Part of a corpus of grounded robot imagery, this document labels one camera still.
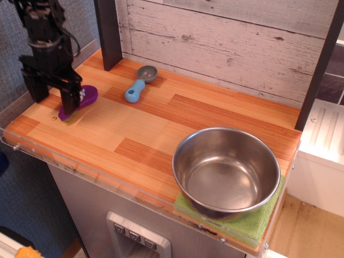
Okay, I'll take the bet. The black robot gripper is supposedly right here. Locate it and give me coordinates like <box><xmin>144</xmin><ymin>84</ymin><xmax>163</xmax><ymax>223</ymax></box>
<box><xmin>19</xmin><ymin>40</ymin><xmax>82</xmax><ymax>115</ymax></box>

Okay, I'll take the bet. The purple toy eggplant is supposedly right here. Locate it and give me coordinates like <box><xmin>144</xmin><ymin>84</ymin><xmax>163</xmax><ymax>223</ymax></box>
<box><xmin>58</xmin><ymin>85</ymin><xmax>98</xmax><ymax>122</ymax></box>

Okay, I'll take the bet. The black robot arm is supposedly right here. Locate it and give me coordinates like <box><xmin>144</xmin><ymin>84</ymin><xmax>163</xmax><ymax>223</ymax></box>
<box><xmin>12</xmin><ymin>1</ymin><xmax>83</xmax><ymax>115</ymax></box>

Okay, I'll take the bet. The silver metal bowl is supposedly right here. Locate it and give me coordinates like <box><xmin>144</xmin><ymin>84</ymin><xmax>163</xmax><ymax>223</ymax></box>
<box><xmin>171</xmin><ymin>127</ymin><xmax>281</xmax><ymax>220</ymax></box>

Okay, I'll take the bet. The blue grey toy scoop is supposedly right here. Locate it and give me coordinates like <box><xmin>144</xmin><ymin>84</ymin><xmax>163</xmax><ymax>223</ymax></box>
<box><xmin>124</xmin><ymin>66</ymin><xmax>158</xmax><ymax>103</ymax></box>

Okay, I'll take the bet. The clear acrylic edge guard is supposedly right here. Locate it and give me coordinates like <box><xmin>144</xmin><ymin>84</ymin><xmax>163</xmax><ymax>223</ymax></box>
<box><xmin>4</xmin><ymin>125</ymin><xmax>300</xmax><ymax>256</ymax></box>

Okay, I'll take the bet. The grey toy fridge cabinet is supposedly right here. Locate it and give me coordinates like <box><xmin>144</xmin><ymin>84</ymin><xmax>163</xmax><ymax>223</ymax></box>
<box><xmin>49</xmin><ymin>165</ymin><xmax>246</xmax><ymax>257</ymax></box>

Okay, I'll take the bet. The orange object bottom left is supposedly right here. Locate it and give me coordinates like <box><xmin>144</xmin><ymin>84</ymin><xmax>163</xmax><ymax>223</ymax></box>
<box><xmin>15</xmin><ymin>246</ymin><xmax>42</xmax><ymax>258</ymax></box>

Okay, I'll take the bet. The silver ice dispenser panel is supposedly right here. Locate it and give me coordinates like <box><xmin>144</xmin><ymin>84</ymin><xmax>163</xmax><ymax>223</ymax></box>
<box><xmin>106</xmin><ymin>211</ymin><xmax>172</xmax><ymax>257</ymax></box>

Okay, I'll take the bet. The green cloth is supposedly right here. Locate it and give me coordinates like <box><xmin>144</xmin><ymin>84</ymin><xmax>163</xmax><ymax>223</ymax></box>
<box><xmin>174</xmin><ymin>175</ymin><xmax>285</xmax><ymax>245</ymax></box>

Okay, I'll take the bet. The white toy sink unit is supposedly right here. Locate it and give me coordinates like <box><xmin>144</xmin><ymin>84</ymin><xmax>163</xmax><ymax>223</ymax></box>
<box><xmin>286</xmin><ymin>99</ymin><xmax>343</xmax><ymax>216</ymax></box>

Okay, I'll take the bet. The dark left shelf post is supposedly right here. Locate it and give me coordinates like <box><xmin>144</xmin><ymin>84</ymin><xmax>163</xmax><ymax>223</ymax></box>
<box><xmin>94</xmin><ymin>0</ymin><xmax>123</xmax><ymax>71</ymax></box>

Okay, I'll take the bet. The dark shelf post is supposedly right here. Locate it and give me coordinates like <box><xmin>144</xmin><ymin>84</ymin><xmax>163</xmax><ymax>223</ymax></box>
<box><xmin>295</xmin><ymin>0</ymin><xmax>343</xmax><ymax>131</ymax></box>
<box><xmin>94</xmin><ymin>0</ymin><xmax>123</xmax><ymax>71</ymax></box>

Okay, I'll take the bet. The dark right shelf post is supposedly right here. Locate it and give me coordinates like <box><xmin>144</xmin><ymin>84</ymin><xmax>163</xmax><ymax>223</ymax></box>
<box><xmin>295</xmin><ymin>0</ymin><xmax>343</xmax><ymax>131</ymax></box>

